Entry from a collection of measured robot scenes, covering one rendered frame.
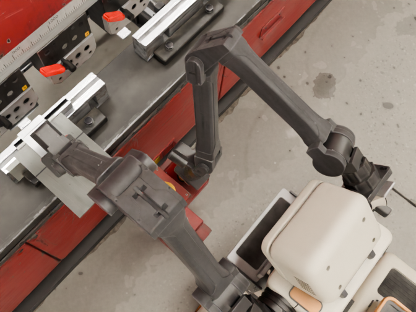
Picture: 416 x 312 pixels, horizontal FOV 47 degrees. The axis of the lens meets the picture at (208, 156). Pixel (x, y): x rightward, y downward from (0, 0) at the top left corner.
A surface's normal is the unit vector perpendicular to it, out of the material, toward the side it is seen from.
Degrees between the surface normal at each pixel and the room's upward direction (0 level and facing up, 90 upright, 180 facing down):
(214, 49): 74
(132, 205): 5
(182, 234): 63
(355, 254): 47
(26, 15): 90
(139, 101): 0
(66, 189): 0
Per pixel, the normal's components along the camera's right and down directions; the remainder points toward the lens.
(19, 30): 0.75, 0.64
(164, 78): 0.06, -0.33
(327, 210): -0.47, -0.66
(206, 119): -0.38, 0.72
